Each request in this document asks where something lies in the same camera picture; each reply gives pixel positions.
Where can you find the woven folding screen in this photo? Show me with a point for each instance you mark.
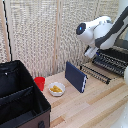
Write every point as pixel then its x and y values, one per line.
pixel 33 33

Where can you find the black vertical pole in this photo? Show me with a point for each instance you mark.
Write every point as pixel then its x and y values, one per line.
pixel 6 30

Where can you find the black dish rack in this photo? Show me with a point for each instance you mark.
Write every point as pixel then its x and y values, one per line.
pixel 113 61

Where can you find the yellow food piece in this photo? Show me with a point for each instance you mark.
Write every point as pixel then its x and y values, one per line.
pixel 54 89
pixel 59 90

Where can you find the black fabric storage box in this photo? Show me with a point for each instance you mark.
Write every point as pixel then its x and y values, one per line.
pixel 20 100

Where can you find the white rounded object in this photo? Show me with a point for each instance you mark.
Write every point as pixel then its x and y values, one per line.
pixel 126 74

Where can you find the red plastic cup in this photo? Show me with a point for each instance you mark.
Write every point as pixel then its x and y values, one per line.
pixel 40 83

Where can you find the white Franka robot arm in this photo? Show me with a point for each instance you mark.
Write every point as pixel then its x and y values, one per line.
pixel 100 31

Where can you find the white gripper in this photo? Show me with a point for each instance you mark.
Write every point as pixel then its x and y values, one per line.
pixel 90 52

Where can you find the white ceramic bowl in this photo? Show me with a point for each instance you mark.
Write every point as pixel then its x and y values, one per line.
pixel 57 94

